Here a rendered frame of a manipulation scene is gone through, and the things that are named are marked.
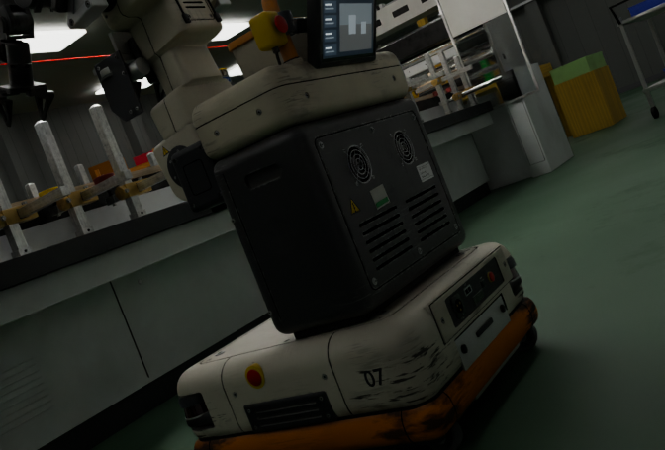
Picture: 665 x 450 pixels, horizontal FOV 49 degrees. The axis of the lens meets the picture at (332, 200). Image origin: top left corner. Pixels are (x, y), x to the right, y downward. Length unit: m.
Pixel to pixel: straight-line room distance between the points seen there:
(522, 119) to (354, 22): 4.40
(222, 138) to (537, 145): 4.64
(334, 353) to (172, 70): 0.81
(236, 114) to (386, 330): 0.51
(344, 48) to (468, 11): 4.46
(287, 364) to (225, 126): 0.50
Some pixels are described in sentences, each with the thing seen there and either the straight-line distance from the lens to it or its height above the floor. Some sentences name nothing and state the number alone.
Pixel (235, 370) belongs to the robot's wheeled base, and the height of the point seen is 0.26.
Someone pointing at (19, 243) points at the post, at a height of 0.74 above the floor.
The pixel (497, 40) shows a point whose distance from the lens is 5.95.
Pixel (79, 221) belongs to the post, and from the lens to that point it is 2.65.
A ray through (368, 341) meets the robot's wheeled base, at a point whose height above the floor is 0.26.
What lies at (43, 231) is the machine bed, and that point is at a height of 0.77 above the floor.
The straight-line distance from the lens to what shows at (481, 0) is 5.99.
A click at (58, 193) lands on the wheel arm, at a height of 0.83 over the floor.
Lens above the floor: 0.56
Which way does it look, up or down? 1 degrees down
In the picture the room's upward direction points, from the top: 22 degrees counter-clockwise
